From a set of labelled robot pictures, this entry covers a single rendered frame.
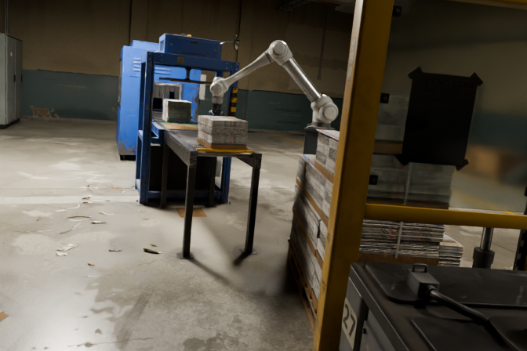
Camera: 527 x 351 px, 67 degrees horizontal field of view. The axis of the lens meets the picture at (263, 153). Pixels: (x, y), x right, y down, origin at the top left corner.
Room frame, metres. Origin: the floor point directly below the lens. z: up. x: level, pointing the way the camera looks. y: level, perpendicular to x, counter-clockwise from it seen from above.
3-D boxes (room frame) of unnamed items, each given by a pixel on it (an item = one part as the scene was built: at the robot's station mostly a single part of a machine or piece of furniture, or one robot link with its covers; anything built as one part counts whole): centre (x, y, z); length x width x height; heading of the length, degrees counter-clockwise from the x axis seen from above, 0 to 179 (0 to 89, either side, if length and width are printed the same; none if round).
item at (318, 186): (2.44, -0.51, 0.42); 1.17 x 0.39 x 0.83; 5
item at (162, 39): (4.46, 0.91, 1.65); 0.60 x 0.45 x 0.20; 112
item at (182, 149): (3.42, 0.75, 0.74); 1.34 x 0.05 x 0.12; 22
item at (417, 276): (0.92, -0.48, 0.82); 0.18 x 0.14 x 0.08; 5
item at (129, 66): (6.99, 1.90, 1.04); 1.51 x 1.30 x 2.07; 22
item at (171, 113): (4.99, 1.13, 0.93); 0.38 x 0.30 x 0.26; 22
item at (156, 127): (4.46, 0.91, 0.75); 0.70 x 0.65 x 0.10; 22
